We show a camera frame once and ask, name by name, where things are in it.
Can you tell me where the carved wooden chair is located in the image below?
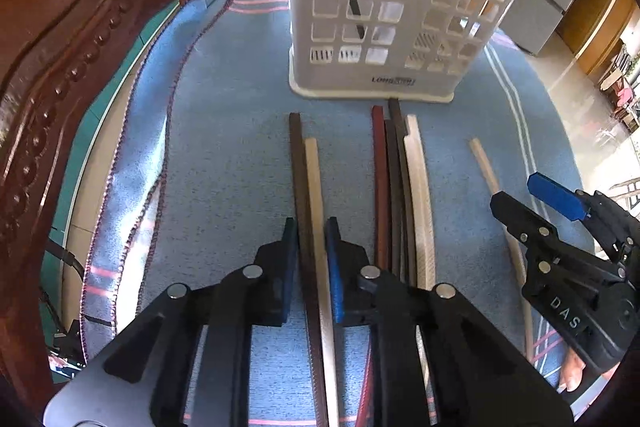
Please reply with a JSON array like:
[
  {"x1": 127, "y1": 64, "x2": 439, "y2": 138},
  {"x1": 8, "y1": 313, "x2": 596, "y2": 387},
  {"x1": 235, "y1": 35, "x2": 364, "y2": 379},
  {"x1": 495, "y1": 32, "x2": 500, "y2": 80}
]
[{"x1": 0, "y1": 0, "x2": 217, "y2": 427}]

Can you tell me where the dark brown serrated chopstick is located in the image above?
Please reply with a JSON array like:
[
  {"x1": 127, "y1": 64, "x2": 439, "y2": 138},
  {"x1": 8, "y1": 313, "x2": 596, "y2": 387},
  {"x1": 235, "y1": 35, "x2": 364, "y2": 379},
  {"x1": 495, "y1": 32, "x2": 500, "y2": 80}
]
[{"x1": 289, "y1": 112, "x2": 330, "y2": 427}]

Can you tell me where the black cable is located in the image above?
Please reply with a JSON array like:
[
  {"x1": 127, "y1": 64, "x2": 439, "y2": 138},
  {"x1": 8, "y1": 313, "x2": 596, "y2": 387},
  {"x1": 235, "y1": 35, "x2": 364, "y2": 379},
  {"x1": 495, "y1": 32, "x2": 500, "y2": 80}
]
[{"x1": 40, "y1": 239, "x2": 121, "y2": 338}]

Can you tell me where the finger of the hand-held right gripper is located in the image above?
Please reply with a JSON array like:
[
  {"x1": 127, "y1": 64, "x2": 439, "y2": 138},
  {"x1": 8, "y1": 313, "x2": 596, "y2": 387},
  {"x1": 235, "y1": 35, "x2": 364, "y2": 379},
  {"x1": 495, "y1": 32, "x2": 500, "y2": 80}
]
[
  {"x1": 527, "y1": 173, "x2": 640, "y2": 264},
  {"x1": 490, "y1": 191, "x2": 626, "y2": 282}
]

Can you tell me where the dark electronic device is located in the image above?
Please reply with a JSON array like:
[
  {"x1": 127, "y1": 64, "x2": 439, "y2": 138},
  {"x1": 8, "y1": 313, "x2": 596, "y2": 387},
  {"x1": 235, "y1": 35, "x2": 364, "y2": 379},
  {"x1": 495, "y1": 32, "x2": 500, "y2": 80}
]
[{"x1": 47, "y1": 319, "x2": 91, "y2": 380}]

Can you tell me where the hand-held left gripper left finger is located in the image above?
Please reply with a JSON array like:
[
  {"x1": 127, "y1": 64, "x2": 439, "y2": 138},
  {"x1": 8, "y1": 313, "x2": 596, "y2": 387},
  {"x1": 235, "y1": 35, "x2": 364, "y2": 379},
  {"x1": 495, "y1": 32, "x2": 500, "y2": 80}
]
[{"x1": 102, "y1": 217, "x2": 301, "y2": 427}]

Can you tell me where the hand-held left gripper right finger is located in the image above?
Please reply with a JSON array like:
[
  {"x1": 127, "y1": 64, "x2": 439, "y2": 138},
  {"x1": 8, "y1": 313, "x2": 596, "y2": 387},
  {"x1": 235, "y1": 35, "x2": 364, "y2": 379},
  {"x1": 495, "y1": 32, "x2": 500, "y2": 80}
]
[{"x1": 325, "y1": 217, "x2": 573, "y2": 427}]

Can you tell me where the cream textured chopstick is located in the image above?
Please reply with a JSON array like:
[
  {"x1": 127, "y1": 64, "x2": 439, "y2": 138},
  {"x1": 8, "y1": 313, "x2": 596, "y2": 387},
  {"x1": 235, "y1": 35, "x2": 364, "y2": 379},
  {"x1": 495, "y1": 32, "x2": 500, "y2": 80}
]
[{"x1": 404, "y1": 114, "x2": 436, "y2": 388}]

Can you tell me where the person's right hand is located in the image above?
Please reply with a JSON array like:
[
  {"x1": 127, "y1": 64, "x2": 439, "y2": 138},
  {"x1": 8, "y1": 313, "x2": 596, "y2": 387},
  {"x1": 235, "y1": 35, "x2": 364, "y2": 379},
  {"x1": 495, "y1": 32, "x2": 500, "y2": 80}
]
[{"x1": 558, "y1": 348, "x2": 589, "y2": 393}]

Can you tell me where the wooden door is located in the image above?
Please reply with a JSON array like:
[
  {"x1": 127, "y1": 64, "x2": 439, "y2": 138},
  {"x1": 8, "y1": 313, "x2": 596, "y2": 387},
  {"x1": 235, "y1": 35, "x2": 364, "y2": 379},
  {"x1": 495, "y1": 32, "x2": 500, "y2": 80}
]
[{"x1": 555, "y1": 0, "x2": 640, "y2": 78}]

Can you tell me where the beige chopstick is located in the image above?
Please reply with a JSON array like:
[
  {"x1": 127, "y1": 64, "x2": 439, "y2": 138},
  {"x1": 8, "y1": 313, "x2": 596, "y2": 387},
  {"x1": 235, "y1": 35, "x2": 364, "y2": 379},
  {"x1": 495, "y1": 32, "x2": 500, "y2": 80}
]
[{"x1": 304, "y1": 138, "x2": 342, "y2": 427}]

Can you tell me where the light wood chopstick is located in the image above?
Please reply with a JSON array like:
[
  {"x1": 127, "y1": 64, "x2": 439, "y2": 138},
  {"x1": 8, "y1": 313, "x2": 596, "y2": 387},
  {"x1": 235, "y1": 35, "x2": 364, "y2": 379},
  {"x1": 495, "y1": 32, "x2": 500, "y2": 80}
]
[{"x1": 469, "y1": 138, "x2": 535, "y2": 358}]

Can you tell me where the blue striped towel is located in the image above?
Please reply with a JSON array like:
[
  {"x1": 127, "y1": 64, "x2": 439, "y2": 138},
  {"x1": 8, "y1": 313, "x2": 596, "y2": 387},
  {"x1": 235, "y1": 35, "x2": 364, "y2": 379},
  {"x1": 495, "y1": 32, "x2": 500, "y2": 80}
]
[{"x1": 80, "y1": 0, "x2": 601, "y2": 427}]

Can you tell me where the red-brown chopstick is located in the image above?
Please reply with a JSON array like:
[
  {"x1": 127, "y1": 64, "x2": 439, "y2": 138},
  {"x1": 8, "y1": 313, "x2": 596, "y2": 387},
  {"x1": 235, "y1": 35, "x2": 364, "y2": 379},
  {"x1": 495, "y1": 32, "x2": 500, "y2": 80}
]
[{"x1": 371, "y1": 106, "x2": 392, "y2": 272}]

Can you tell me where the white plastic utensil basket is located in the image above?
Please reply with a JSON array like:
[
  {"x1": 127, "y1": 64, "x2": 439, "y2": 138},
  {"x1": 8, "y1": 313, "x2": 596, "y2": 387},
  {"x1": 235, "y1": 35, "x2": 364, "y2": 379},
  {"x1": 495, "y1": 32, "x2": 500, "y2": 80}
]
[{"x1": 281, "y1": 0, "x2": 547, "y2": 104}]

